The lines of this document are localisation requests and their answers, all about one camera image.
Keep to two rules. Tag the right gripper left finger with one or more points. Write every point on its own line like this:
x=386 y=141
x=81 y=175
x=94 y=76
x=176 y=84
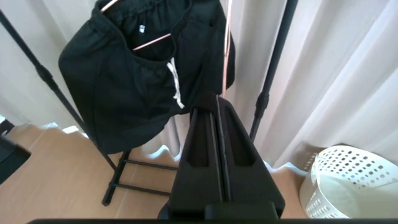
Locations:
x=192 y=186

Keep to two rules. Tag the black clothes rack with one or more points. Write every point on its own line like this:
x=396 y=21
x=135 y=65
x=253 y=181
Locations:
x=273 y=62

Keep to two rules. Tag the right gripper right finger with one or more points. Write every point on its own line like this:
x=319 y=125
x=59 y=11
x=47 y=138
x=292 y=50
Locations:
x=252 y=183

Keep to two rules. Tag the white laundry basket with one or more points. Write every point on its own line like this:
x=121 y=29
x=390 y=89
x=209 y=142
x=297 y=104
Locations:
x=342 y=193

